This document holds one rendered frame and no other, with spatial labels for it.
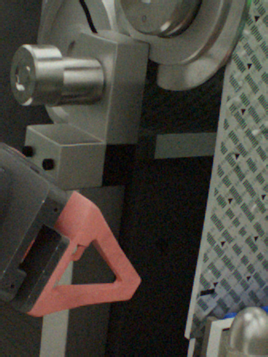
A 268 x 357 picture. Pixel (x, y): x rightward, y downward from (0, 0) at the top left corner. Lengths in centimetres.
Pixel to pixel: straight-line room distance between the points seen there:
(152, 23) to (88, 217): 16
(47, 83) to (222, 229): 15
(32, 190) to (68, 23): 29
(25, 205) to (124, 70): 17
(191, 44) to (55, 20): 20
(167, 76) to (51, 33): 17
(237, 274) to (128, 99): 14
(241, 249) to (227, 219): 3
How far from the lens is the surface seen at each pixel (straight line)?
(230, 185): 59
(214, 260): 61
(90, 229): 48
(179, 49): 59
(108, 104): 61
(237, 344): 55
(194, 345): 63
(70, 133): 63
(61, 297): 49
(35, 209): 46
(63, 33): 73
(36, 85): 59
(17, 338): 86
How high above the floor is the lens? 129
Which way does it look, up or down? 17 degrees down
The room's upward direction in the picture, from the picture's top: 7 degrees clockwise
